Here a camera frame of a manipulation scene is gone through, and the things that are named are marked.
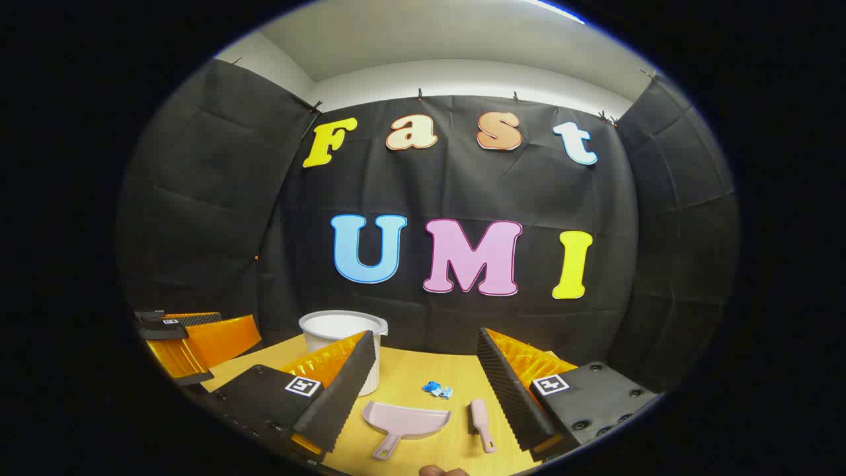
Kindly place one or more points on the blue wrapper trash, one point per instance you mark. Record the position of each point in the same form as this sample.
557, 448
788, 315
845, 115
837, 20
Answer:
436, 389

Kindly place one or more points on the white ribbed garbage bin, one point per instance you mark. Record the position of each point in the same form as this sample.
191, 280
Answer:
340, 325

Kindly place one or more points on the black backdrop cloth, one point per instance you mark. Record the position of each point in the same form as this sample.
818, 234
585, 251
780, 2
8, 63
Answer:
462, 185

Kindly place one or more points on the small pink broom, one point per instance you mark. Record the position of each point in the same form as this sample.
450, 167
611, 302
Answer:
479, 413

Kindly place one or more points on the pink plastic dustpan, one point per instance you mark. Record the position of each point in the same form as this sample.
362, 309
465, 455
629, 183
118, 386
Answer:
406, 420

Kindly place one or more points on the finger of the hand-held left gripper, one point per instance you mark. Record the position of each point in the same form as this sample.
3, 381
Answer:
198, 319
162, 331

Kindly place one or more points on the yellow wooden desktop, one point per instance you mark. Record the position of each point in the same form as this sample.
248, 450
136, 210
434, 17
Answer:
423, 370

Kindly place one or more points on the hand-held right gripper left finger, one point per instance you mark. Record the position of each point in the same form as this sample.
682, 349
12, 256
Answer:
344, 396

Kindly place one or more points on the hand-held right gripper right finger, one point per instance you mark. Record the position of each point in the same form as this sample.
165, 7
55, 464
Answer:
512, 396

